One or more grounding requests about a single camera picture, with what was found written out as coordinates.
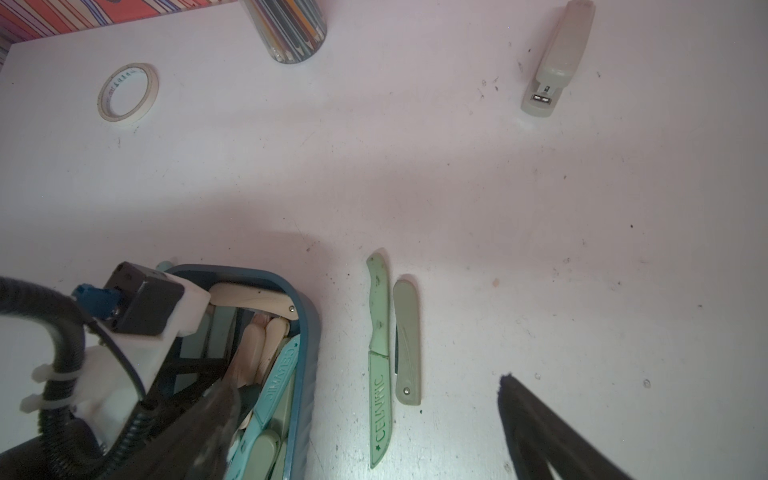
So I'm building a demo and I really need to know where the olive green folding knife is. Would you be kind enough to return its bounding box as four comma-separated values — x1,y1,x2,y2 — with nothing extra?
393,278,422,406

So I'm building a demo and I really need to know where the light green ceramic fruit knife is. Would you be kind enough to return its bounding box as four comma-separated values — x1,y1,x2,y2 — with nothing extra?
366,252,393,469

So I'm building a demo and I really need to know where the light blue sheathed knife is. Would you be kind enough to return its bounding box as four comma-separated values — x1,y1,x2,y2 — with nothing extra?
224,335,301,480

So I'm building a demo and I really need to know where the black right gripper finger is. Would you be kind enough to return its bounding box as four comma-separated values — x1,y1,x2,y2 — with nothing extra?
497,375,630,480

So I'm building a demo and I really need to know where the masking tape roll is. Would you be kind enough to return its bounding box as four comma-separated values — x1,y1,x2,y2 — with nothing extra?
97,63,160,126

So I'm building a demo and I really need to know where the pink folding knife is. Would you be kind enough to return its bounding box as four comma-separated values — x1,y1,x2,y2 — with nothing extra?
209,282,299,321

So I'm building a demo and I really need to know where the teal plastic storage box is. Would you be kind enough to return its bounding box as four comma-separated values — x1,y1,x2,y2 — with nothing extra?
167,264,321,479

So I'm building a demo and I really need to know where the pencil holder cup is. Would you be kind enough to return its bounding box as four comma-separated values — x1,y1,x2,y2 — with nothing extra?
240,0,327,65

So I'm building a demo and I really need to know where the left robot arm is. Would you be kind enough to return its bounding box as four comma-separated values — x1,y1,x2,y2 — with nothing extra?
1,277,241,479

